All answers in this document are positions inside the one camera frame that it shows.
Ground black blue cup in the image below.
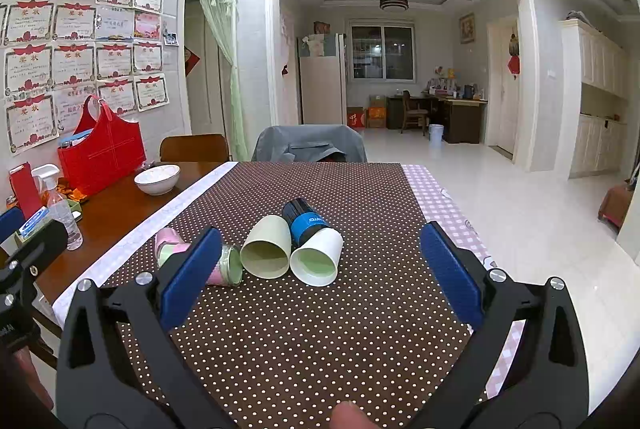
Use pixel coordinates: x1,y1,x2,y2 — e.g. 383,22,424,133
282,197,329,247

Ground pink cup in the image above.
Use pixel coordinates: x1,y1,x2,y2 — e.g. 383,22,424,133
154,227,190,267

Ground cream green plastic cup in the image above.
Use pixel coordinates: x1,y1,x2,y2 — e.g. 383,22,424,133
240,214,292,279

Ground white green paper cup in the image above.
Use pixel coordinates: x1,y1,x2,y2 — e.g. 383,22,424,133
290,227,344,287

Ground left hand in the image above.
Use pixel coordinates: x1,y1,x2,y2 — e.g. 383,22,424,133
1,347,54,411

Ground right hand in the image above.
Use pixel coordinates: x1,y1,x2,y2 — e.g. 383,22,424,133
330,402,378,429

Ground pink green labelled bottle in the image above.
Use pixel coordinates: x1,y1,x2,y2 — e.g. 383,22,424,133
206,245,243,287

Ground white ceramic bowl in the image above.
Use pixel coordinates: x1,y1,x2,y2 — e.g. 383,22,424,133
134,164,181,196

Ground brown polka dot tablecloth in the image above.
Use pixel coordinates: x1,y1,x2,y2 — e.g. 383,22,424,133
51,161,526,429

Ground clear spray bottle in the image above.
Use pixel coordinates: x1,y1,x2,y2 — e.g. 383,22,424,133
32,163,84,251

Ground green tray box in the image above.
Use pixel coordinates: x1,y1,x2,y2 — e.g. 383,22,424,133
17,200,84,250

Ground wooden chair back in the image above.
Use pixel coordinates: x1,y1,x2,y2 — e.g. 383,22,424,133
160,134,230,162

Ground white trash bin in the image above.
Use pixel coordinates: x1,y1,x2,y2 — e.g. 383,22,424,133
428,123,444,147

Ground dark wooden desk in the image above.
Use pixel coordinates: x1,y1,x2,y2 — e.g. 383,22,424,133
386,95,486,144

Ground red bag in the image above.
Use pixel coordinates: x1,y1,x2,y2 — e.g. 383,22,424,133
58,95,146,196

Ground wooden desk chair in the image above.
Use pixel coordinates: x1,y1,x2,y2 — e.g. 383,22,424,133
400,91,428,136

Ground grey covered chair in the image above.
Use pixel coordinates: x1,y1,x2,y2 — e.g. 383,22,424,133
252,124,368,163

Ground white refrigerator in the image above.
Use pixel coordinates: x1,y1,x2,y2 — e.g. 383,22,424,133
297,33,347,124

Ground window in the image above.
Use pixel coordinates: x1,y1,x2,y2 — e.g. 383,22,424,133
350,24,414,82

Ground ceiling fan lamp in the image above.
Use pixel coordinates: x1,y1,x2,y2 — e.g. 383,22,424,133
378,0,409,12

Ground green curtain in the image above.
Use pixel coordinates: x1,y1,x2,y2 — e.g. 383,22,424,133
199,0,250,161

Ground cream wall cabinet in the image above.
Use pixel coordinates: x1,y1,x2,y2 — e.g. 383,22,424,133
556,18,629,178

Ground small framed wall picture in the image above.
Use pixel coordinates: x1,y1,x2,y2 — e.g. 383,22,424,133
459,13,476,44

